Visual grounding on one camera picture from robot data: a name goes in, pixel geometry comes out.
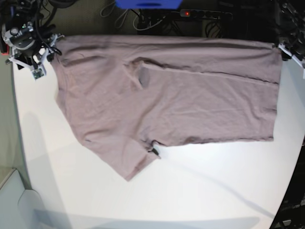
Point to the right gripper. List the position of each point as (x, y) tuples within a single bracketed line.
[(31, 54)]

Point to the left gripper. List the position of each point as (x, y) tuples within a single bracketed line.
[(293, 49)]

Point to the mauve t-shirt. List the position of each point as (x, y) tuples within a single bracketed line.
[(121, 95)]

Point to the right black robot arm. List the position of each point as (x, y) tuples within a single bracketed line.
[(20, 19)]

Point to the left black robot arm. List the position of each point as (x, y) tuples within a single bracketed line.
[(290, 27)]

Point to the red black clamp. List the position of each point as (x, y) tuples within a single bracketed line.
[(4, 50)]

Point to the blue box overhead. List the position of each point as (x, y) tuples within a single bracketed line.
[(148, 4)]

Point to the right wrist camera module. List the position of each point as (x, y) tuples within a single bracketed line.
[(38, 73)]

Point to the white power strip red switch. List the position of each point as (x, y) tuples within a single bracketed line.
[(205, 14)]

